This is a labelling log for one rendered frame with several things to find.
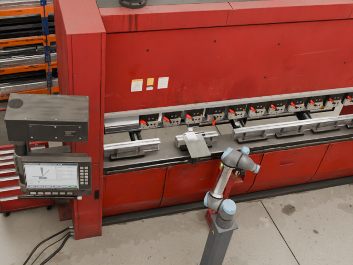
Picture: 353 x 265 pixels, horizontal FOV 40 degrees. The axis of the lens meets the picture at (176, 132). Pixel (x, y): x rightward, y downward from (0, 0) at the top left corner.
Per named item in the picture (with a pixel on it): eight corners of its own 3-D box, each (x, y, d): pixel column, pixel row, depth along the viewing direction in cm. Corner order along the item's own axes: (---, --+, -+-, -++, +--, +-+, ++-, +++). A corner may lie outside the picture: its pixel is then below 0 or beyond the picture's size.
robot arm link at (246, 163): (256, 159, 371) (261, 164, 418) (243, 153, 374) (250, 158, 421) (249, 173, 371) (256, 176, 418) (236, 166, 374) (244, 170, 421)
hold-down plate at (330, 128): (313, 133, 479) (313, 131, 477) (310, 130, 483) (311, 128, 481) (339, 130, 488) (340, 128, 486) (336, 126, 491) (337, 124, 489)
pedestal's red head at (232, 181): (222, 188, 444) (226, 175, 431) (216, 175, 454) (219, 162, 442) (242, 184, 449) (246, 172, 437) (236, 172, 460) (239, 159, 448)
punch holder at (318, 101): (306, 110, 457) (312, 97, 445) (302, 104, 462) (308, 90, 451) (320, 108, 461) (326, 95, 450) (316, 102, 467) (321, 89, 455)
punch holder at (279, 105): (268, 114, 445) (272, 101, 434) (264, 108, 451) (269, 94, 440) (282, 112, 450) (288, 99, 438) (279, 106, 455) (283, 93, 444)
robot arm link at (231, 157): (216, 214, 391) (241, 155, 372) (200, 206, 395) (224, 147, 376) (221, 210, 401) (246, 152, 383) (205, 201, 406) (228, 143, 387)
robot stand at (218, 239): (221, 275, 454) (238, 227, 401) (204, 281, 448) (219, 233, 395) (213, 259, 466) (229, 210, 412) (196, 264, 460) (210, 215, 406)
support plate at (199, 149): (191, 158, 420) (191, 158, 420) (182, 136, 438) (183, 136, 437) (210, 155, 425) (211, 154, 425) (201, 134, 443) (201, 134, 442)
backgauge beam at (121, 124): (104, 135, 443) (104, 126, 436) (101, 124, 452) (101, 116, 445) (323, 109, 508) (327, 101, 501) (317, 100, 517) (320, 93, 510)
